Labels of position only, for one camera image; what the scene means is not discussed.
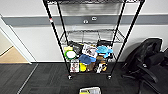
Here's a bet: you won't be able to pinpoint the square grey wall outlet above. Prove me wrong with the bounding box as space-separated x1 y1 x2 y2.
91 15 98 22

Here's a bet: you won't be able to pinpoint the black and white package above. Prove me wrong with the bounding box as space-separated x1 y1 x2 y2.
95 60 109 74

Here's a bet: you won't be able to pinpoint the white door frame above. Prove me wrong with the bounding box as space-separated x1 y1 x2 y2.
0 16 35 65

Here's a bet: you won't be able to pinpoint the plain black bag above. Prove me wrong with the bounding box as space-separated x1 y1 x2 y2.
97 39 113 50

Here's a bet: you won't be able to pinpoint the glossy black bag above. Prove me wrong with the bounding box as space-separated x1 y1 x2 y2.
68 40 84 56

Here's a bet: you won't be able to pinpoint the black office chair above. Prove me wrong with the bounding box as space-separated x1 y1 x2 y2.
121 37 168 94

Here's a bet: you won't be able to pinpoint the small brown box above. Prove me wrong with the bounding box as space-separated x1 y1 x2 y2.
86 61 98 73

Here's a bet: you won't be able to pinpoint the box with face picture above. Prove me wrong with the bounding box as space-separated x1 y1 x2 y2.
69 59 81 74

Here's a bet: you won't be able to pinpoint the round grey wall socket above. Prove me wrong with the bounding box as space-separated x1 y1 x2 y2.
83 19 90 25

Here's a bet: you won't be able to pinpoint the yellow plush toy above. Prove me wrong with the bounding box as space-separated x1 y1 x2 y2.
79 89 91 94

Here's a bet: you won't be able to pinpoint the pale woven basket dark spots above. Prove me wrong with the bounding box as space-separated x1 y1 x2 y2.
78 86 102 94

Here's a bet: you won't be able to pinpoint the black wire shelf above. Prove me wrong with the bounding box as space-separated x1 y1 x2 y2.
42 0 146 81

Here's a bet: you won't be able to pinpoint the green and white bowl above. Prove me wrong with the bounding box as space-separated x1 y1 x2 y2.
64 49 78 62

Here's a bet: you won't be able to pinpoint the dark blue cap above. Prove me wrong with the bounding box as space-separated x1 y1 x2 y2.
78 53 97 66

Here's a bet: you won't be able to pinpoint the small yellow item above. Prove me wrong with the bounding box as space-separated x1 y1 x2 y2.
63 45 74 53

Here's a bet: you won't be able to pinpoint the white printed magazine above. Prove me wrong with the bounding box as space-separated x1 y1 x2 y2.
81 43 99 59

